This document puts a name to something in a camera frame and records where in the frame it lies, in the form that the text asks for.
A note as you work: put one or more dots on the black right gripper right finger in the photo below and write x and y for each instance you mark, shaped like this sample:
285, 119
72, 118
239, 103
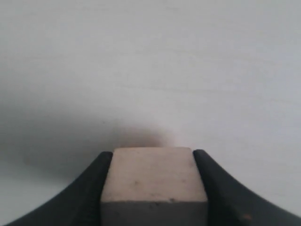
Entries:
230, 203

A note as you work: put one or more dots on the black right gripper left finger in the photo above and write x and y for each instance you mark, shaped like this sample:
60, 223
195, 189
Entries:
78, 204

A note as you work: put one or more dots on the small pale wooden cube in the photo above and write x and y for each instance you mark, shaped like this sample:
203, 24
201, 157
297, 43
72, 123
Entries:
153, 186

